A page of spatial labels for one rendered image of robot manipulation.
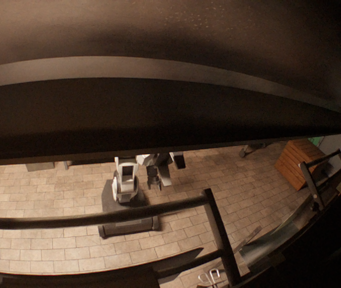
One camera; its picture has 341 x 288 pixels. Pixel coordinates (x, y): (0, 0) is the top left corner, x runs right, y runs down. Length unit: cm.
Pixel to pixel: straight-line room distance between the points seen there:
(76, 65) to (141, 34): 10
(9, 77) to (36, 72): 5
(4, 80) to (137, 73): 21
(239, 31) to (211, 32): 3
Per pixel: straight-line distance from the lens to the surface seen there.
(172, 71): 29
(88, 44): 22
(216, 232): 46
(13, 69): 28
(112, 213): 39
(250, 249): 135
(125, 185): 142
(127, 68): 27
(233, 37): 21
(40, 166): 262
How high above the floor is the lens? 172
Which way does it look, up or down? 34 degrees down
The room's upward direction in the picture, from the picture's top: 13 degrees clockwise
